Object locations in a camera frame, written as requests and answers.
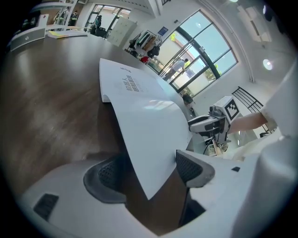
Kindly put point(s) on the clothes rack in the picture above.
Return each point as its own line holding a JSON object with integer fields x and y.
{"x": 146, "y": 44}

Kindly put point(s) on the white and yellow paper stack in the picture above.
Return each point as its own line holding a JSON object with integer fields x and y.
{"x": 67, "y": 34}

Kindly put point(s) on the grey locker cabinet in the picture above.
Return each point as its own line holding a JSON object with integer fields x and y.
{"x": 122, "y": 31}

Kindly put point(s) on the white air conditioner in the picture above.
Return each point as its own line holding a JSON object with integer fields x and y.
{"x": 255, "y": 23}

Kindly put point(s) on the white paper sheet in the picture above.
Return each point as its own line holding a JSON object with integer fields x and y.
{"x": 151, "y": 120}

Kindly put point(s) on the large glass entrance window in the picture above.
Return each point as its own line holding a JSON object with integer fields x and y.
{"x": 200, "y": 53}

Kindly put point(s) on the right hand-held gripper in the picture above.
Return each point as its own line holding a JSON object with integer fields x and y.
{"x": 227, "y": 111}

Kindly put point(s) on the round ceiling light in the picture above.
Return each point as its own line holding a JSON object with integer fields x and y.
{"x": 267, "y": 64}

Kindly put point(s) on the dark-framed glass door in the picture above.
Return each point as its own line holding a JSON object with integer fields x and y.
{"x": 104, "y": 16}

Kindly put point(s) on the person's right forearm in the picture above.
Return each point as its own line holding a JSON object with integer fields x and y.
{"x": 249, "y": 122}

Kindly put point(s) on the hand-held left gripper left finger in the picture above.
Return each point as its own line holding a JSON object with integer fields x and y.
{"x": 104, "y": 181}

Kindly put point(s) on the white grey box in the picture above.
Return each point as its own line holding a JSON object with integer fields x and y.
{"x": 28, "y": 38}

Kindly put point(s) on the person's white shirt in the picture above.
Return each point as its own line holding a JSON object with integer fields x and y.
{"x": 274, "y": 176}

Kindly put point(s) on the red bag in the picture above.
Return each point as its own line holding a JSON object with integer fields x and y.
{"x": 144, "y": 59}

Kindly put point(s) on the blue wall sign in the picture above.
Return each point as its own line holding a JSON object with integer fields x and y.
{"x": 162, "y": 31}

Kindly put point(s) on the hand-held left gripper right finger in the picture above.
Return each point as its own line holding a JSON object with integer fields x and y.
{"x": 193, "y": 172}

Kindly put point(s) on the black stair railing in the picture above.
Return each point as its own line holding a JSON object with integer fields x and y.
{"x": 249, "y": 100}

